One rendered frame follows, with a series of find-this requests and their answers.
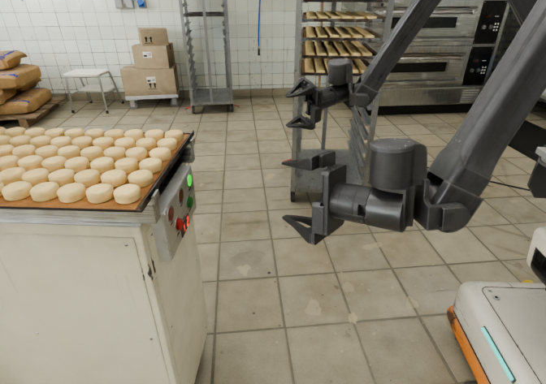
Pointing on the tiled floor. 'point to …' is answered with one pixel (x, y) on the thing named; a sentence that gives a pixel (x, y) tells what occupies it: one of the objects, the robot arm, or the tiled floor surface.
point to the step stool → (92, 84)
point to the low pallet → (34, 113)
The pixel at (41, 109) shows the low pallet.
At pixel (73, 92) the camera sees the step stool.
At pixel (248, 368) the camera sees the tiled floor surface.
